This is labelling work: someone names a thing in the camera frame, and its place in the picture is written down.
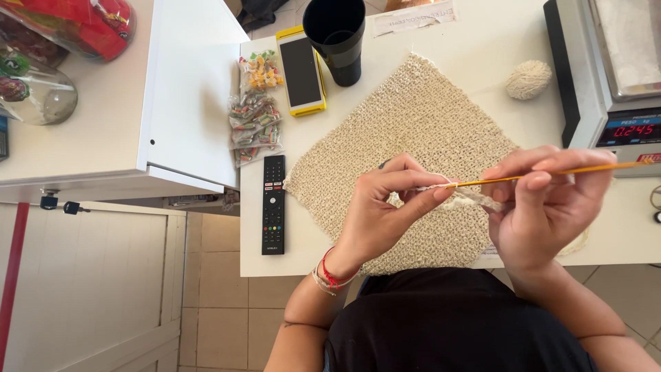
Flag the person's left hand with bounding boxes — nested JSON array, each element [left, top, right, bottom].
[[325, 152, 459, 272]]

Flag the person's right hand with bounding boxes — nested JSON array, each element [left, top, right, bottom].
[[481, 145, 618, 284]]

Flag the orange crochet hook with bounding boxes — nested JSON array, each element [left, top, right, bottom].
[[445, 158, 654, 190]]

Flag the white crochet strip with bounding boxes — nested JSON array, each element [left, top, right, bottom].
[[413, 175, 509, 213]]

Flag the beige yarn ball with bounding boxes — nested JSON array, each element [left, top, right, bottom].
[[505, 59, 553, 100]]

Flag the grey digital scale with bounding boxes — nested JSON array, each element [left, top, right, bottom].
[[543, 0, 661, 179]]

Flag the beige crocheted square piece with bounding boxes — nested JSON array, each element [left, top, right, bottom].
[[283, 53, 590, 277]]

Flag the person's black shirt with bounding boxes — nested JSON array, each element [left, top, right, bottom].
[[323, 268, 600, 372]]

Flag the white paper label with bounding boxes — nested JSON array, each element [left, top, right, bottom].
[[372, 0, 459, 38]]

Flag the brown object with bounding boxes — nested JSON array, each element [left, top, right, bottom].
[[384, 0, 446, 12]]

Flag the black plastic cup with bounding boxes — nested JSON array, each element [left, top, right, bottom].
[[303, 0, 366, 87]]

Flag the yellow white payment terminal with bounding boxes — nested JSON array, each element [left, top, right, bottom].
[[275, 25, 327, 118]]

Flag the black remote control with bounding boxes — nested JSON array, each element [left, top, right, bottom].
[[261, 154, 286, 256]]

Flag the bag of striped candies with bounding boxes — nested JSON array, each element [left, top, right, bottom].
[[228, 88, 284, 168]]

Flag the bag of yellow candies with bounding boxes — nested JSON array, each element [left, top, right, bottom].
[[238, 50, 285, 92]]

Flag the dark bag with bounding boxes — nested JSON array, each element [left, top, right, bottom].
[[238, 0, 306, 33]]

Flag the shelf with small items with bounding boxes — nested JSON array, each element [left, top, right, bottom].
[[164, 188, 241, 214]]

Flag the white cabinet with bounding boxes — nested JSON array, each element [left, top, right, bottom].
[[0, 0, 251, 205]]

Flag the white low door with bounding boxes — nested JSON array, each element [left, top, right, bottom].
[[0, 201, 187, 372]]

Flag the black keys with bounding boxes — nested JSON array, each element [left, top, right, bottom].
[[40, 188, 92, 216]]

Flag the jar with red packets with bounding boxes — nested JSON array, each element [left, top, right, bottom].
[[0, 0, 137, 63]]

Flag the clear glass jar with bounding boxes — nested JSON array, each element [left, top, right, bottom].
[[0, 48, 78, 126]]

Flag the jar with dark candies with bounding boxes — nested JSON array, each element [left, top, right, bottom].
[[0, 13, 69, 69]]

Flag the red vertical strip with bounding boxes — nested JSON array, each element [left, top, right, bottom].
[[0, 203, 31, 357]]

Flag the red string bracelet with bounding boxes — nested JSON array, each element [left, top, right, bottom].
[[321, 246, 362, 290]]

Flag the white bead bracelet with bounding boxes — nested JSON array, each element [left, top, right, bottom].
[[311, 258, 357, 297]]

